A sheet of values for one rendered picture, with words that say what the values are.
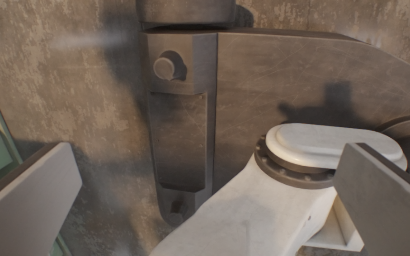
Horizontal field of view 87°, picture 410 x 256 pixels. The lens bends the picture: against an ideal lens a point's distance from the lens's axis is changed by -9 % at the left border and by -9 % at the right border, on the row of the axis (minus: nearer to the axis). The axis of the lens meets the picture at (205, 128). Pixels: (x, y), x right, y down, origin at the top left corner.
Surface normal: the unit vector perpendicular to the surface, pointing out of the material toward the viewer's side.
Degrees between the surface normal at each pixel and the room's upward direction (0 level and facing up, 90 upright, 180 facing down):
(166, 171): 0
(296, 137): 90
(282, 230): 90
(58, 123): 0
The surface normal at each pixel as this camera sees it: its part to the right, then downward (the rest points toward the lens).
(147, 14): -0.66, 0.38
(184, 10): 0.02, 0.51
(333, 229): 0.00, -0.88
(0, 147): 0.98, 0.06
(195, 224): 0.09, -0.99
